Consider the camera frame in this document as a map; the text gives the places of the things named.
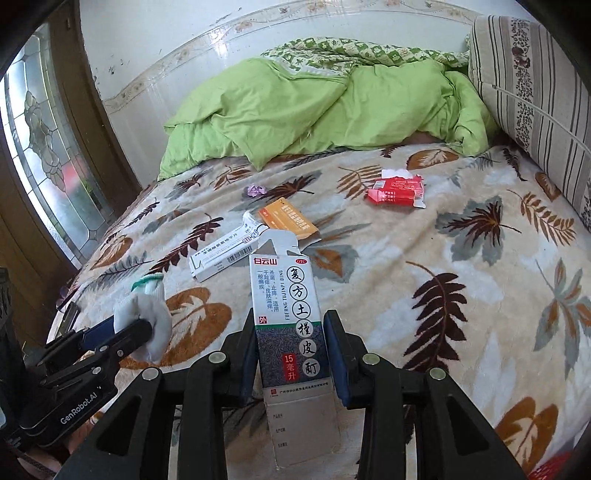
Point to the white work glove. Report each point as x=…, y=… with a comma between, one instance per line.
x=147, y=309

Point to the dark wooden door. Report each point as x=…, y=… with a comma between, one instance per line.
x=92, y=115

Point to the stained glass pane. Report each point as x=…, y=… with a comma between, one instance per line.
x=41, y=138

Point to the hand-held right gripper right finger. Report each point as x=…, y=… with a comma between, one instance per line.
x=344, y=383

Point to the green quilt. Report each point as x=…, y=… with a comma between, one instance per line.
x=300, y=106

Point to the white and blue medicine box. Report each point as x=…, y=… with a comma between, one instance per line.
x=221, y=256

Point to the orange medicine box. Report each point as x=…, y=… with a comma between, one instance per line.
x=284, y=217

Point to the leaf print blanket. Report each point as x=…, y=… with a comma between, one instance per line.
x=415, y=323

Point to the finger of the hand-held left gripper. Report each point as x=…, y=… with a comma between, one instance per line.
x=131, y=339
x=94, y=334

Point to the purple wrapper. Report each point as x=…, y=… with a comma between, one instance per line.
x=256, y=190

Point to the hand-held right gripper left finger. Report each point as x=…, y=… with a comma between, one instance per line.
x=247, y=387

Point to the striped floral cushion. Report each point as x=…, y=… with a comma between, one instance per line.
x=531, y=92

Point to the red tissue packet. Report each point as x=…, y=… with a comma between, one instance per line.
x=397, y=194

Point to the white and dark medicine box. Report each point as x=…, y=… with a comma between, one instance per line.
x=291, y=323

